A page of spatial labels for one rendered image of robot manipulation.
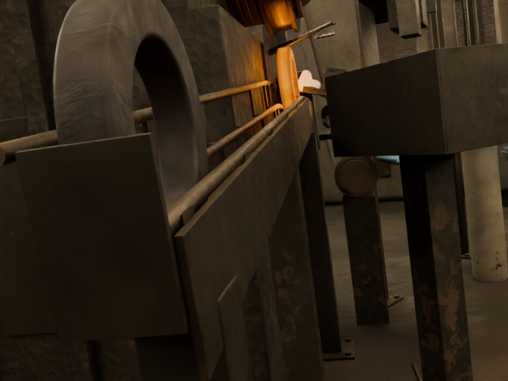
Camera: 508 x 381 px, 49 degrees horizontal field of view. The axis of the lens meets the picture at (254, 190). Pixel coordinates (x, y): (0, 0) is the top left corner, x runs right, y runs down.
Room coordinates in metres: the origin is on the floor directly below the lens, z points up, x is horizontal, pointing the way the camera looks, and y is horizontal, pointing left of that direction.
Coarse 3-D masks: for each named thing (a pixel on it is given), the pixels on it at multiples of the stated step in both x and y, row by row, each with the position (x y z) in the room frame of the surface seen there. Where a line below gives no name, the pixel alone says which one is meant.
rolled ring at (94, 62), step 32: (96, 0) 0.33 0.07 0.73; (128, 0) 0.33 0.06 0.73; (64, 32) 0.31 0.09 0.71; (96, 32) 0.30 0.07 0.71; (128, 32) 0.33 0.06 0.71; (160, 32) 0.39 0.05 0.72; (64, 64) 0.30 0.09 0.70; (96, 64) 0.29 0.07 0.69; (128, 64) 0.32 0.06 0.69; (160, 64) 0.41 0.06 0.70; (64, 96) 0.29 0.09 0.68; (96, 96) 0.29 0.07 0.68; (128, 96) 0.31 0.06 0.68; (160, 96) 0.43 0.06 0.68; (192, 96) 0.44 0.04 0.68; (64, 128) 0.29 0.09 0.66; (96, 128) 0.29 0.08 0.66; (128, 128) 0.30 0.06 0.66; (160, 128) 0.44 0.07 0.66; (192, 128) 0.44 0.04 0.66; (160, 160) 0.44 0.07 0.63; (192, 160) 0.43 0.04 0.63
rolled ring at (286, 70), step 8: (280, 48) 1.42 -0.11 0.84; (288, 48) 1.40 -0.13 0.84; (280, 56) 1.38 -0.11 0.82; (288, 56) 1.38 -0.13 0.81; (280, 64) 1.37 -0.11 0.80; (288, 64) 1.36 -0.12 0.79; (280, 72) 1.36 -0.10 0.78; (288, 72) 1.36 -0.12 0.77; (296, 72) 1.52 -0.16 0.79; (280, 80) 1.36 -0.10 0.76; (288, 80) 1.36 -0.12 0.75; (296, 80) 1.50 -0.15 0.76; (280, 88) 1.36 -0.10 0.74; (288, 88) 1.36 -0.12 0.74; (296, 88) 1.50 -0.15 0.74; (280, 96) 1.37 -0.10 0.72; (288, 96) 1.36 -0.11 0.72; (296, 96) 1.50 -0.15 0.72; (288, 104) 1.37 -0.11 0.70
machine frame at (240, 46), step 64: (0, 0) 1.06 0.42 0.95; (64, 0) 1.04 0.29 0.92; (192, 0) 1.03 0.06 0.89; (0, 64) 1.06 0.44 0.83; (192, 64) 1.00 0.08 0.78; (256, 64) 1.33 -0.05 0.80; (0, 128) 1.06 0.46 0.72; (256, 128) 1.20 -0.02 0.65; (0, 192) 1.06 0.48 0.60; (0, 256) 1.07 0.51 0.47; (0, 320) 1.08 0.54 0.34; (256, 320) 0.99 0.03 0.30
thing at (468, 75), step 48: (480, 48) 0.76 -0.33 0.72; (336, 96) 0.94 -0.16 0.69; (384, 96) 0.82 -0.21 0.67; (432, 96) 0.74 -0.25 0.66; (480, 96) 0.75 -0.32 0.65; (336, 144) 0.95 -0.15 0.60; (384, 144) 0.84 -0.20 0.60; (432, 144) 0.74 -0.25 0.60; (480, 144) 0.75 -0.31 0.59; (432, 192) 0.87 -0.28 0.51; (432, 240) 0.87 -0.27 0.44; (432, 288) 0.88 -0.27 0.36; (432, 336) 0.89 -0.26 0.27
